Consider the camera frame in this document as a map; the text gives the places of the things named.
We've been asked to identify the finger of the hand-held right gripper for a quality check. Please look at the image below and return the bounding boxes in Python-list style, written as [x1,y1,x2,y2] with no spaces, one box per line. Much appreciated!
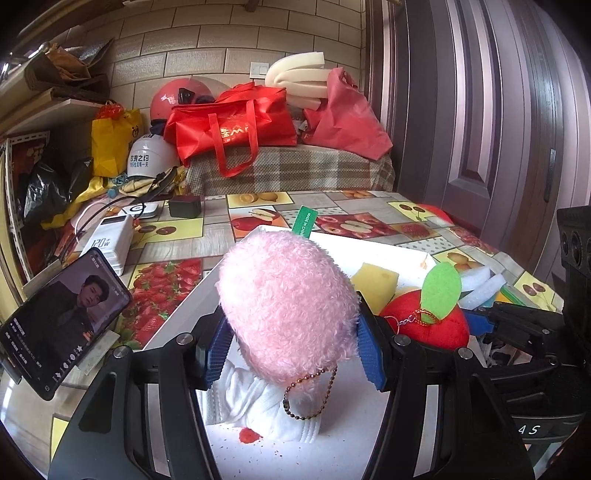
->
[462,302,565,340]
[480,335,563,367]

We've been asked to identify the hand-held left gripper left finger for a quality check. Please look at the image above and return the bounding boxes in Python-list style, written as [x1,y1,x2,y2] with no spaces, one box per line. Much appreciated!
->
[48,309,236,480]

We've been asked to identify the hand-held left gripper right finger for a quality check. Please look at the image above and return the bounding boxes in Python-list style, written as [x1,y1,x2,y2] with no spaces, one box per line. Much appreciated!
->
[355,291,536,480]

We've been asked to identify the red apple plush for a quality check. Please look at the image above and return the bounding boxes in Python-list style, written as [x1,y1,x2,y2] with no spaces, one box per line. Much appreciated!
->
[379,262,472,354]

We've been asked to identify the pink plush ball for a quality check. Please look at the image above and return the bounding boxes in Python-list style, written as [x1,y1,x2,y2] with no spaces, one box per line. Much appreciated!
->
[216,205,362,422]

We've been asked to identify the white box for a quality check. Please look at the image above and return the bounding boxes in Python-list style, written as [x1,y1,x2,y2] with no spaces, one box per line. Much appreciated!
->
[139,225,467,480]

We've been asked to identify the white sponge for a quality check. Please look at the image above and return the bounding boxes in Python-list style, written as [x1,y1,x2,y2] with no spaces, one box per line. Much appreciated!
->
[457,265,507,311]

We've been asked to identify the white face mask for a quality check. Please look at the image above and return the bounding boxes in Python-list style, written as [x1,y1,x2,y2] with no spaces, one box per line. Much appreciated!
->
[201,332,322,445]

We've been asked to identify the yellow sponge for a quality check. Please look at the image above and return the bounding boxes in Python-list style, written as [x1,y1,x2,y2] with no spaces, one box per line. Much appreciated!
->
[349,262,400,315]

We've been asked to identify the fruit printed tablecloth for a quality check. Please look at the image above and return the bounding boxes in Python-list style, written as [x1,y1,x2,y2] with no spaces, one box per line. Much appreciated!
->
[46,189,566,462]

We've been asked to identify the small black box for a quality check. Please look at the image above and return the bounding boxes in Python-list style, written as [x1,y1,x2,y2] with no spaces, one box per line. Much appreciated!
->
[167,195,205,219]

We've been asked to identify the black smartphone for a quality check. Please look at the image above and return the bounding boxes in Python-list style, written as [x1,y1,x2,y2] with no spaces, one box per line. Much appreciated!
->
[0,247,134,401]

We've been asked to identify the white power bank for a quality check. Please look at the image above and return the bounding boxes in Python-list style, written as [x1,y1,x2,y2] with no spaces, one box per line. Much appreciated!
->
[79,213,136,277]

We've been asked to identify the plaid covered bench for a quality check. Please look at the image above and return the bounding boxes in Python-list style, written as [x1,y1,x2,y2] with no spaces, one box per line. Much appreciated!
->
[185,144,397,197]

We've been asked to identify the yellow cloth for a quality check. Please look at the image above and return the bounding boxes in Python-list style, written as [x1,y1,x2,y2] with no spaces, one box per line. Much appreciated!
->
[41,174,139,232]

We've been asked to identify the dark panelled door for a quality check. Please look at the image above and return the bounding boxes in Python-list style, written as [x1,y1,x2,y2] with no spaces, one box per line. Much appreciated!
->
[365,0,591,296]

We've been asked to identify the white helmet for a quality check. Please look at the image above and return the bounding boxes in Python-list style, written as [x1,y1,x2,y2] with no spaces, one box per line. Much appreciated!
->
[127,133,182,182]

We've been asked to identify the red tote bag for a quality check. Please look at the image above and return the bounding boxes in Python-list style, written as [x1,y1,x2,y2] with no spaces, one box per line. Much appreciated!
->
[164,83,298,180]

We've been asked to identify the red plastic bag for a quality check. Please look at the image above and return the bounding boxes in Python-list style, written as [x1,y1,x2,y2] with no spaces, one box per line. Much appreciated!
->
[302,67,394,161]

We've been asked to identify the yellow bag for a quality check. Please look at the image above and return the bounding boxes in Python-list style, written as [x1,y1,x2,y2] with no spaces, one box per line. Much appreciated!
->
[91,104,143,178]

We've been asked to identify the black plastic bag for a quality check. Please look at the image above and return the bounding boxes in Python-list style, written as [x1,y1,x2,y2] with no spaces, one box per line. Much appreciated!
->
[23,157,95,222]

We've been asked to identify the pink helmet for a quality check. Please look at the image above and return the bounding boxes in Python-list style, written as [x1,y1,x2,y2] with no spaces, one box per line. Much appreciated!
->
[149,78,218,134]

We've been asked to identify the white foam strips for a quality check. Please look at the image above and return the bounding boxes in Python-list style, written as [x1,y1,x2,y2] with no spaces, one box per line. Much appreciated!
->
[264,52,332,112]

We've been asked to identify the white metal rack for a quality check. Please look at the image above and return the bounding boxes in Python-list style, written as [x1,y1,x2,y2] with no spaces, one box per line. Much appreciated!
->
[0,130,51,296]

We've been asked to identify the brown paper bag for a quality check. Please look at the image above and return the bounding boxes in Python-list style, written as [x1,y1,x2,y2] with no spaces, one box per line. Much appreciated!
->
[23,41,114,103]

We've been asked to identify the white wireless charger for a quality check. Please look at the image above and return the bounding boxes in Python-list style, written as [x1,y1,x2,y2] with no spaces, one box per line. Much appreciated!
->
[124,203,161,221]

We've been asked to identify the beige wall shelf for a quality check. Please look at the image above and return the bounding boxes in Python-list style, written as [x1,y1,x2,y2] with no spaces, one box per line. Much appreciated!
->
[0,39,114,139]

